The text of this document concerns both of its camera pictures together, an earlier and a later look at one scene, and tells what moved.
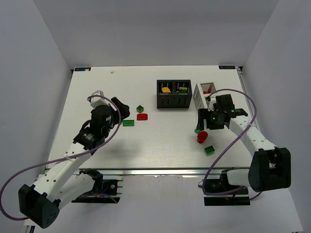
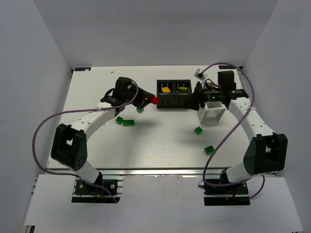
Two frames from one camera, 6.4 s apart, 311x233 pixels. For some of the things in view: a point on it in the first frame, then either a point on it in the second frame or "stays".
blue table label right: (227, 67) stays
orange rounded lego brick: (166, 90) stays
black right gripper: (202, 116) to (200, 96)
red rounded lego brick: (142, 117) to (154, 100)
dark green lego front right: (209, 150) stays
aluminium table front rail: (157, 172) stays
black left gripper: (116, 111) to (142, 97)
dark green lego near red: (198, 131) stays
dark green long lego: (128, 123) stays
